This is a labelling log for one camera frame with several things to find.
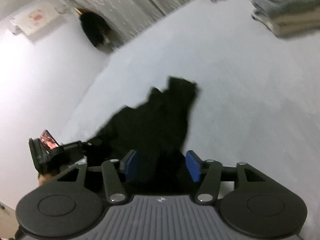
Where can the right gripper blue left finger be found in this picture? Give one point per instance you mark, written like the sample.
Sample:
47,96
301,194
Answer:
128,165

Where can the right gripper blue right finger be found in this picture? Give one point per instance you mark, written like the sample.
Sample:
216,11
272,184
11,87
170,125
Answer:
195,165

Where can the black garment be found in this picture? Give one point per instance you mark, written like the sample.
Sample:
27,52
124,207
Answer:
156,130

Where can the left hand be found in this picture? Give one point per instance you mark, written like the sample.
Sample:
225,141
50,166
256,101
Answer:
44,178

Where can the white wall air conditioner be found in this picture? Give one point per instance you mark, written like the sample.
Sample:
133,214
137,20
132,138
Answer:
37,21

